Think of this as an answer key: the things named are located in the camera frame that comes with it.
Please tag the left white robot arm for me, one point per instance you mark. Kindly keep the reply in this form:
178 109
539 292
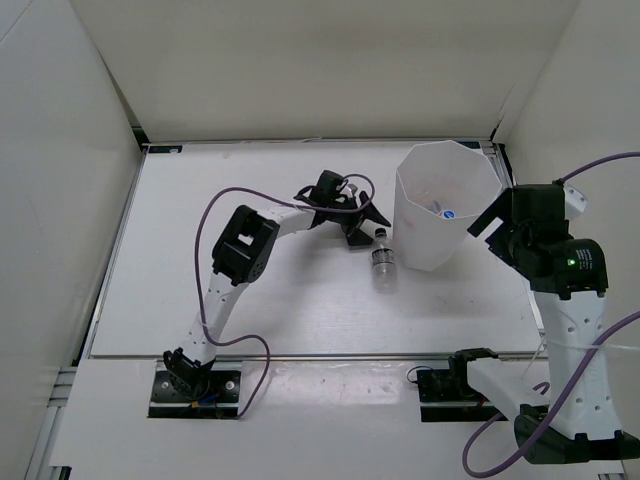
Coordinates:
240 257

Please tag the clear bottle black cap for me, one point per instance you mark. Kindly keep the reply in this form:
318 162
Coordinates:
383 262

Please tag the clear bottle white cap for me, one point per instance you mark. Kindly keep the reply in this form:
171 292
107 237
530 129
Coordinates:
439 210

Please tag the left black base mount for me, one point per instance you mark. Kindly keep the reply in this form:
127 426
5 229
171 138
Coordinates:
216 398

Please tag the white octagonal bin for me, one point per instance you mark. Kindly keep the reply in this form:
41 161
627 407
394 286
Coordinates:
459 177

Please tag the aluminium frame rail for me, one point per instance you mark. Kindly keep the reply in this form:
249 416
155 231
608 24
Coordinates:
499 159

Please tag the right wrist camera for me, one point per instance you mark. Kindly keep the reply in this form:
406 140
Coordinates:
555 201

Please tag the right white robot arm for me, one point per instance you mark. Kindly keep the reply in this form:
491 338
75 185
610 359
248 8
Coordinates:
576 421

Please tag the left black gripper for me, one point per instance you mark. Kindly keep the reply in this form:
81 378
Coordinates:
369 212

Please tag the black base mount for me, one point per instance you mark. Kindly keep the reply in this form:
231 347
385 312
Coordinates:
445 395
216 398

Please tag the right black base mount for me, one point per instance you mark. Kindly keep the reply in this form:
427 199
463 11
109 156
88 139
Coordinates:
445 395

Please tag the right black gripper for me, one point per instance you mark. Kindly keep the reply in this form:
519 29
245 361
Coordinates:
501 208

